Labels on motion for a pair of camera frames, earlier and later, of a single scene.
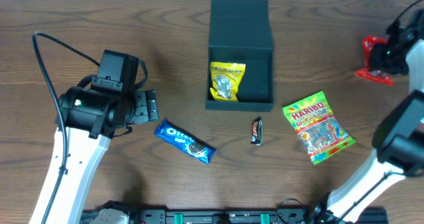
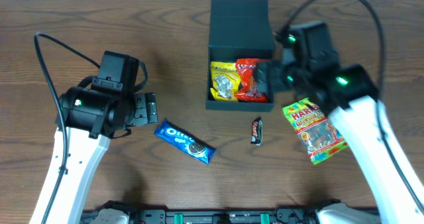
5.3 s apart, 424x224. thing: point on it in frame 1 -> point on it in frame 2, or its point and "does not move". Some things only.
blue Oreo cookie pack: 185,141 does not move
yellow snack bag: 225,77 does not move
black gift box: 240,32 does not move
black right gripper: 377,56 -> 271,76
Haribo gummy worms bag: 320,130 does not move
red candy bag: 370,74 -> 248,91
